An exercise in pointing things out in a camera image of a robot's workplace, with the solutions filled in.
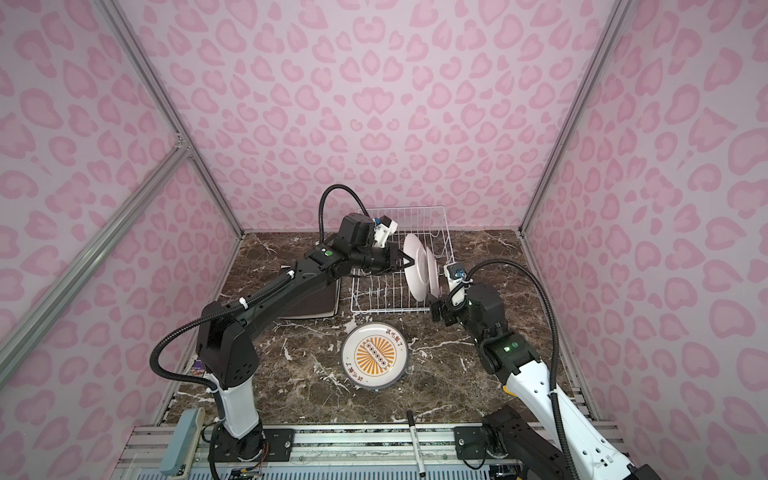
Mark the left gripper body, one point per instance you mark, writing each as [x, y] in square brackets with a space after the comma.
[380, 260]

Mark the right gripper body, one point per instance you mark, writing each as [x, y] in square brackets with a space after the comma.
[461, 314]

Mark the dark brown square plate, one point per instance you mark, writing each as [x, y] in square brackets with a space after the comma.
[315, 300]

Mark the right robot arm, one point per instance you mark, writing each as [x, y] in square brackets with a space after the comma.
[576, 449]

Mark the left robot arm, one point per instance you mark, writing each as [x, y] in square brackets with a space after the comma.
[225, 342]

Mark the black marker pen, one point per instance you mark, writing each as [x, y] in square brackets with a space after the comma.
[422, 474]

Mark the purple book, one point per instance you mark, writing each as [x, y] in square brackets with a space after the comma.
[197, 368]

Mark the white wire dish rack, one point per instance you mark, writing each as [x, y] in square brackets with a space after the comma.
[389, 293]

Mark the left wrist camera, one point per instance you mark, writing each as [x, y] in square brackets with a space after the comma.
[384, 228]

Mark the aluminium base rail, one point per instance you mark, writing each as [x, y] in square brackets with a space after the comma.
[362, 451]

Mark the grey box on rail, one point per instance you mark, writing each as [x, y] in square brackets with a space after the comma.
[179, 456]

